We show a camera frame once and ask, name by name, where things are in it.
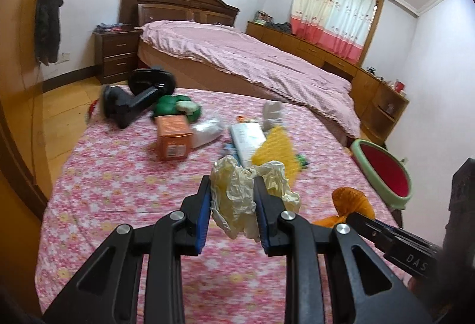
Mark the small green item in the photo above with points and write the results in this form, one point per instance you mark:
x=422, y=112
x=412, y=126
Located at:
x=303, y=162

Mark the black hanging jacket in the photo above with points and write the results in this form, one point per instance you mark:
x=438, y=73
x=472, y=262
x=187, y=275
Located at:
x=48, y=23

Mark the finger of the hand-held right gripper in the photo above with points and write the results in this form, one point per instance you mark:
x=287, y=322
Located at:
x=367, y=229

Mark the white plastic bag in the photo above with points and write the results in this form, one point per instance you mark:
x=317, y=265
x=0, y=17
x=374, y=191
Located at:
x=206, y=133

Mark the wooden wardrobe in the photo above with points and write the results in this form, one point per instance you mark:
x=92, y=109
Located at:
x=18, y=86

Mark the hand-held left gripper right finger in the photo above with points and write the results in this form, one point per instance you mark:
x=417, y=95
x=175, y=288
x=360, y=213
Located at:
x=262, y=214

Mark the brown wooden bed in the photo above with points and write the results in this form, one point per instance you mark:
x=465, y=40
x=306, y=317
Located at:
x=178, y=6

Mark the brown wooden nightstand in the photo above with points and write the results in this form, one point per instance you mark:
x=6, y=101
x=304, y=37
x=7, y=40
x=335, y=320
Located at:
x=117, y=56

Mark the orange cardboard box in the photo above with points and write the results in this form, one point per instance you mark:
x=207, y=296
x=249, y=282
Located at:
x=172, y=138

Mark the wooden corner shelf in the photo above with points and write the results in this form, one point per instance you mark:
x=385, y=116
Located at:
x=389, y=112

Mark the long wooden cabinet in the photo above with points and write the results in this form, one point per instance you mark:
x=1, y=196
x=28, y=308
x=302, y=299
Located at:
x=297, y=43

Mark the pink floral tablecloth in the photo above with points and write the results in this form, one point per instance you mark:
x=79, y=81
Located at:
x=111, y=179

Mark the orange mesh bag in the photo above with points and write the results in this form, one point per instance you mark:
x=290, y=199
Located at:
x=349, y=202

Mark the white sock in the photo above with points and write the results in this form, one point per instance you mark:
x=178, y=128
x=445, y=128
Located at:
x=272, y=114

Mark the pink checked blanket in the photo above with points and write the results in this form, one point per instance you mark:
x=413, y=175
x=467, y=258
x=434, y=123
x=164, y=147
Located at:
x=241, y=56

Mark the red cup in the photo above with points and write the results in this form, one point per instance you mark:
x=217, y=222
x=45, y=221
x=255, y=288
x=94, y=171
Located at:
x=399, y=85

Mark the dark clothes heap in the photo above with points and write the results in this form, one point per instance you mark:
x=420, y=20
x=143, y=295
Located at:
x=280, y=27

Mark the green basin with red inside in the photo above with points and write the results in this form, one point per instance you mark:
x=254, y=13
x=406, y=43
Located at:
x=382, y=168

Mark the white tissue pack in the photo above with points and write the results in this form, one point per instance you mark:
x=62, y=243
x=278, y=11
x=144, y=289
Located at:
x=246, y=140

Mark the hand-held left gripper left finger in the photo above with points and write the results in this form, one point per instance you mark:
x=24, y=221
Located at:
x=202, y=214

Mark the small black gadget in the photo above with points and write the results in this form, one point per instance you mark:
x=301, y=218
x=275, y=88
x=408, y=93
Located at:
x=371, y=70

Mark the cream plastic bag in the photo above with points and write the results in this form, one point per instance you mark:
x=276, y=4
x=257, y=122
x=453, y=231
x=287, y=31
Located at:
x=233, y=194

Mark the yellow mesh cloth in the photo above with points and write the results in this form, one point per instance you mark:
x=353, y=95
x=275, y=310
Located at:
x=276, y=149

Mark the black phone holder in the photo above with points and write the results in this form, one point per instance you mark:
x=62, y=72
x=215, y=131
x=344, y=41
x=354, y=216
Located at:
x=126, y=105

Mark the wall power socket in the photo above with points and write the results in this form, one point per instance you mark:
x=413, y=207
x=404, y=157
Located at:
x=65, y=57

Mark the white and pink curtain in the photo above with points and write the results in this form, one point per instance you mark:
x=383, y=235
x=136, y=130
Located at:
x=330, y=8

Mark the green clover-shaped container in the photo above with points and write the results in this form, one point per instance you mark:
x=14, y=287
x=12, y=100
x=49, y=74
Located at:
x=167, y=107

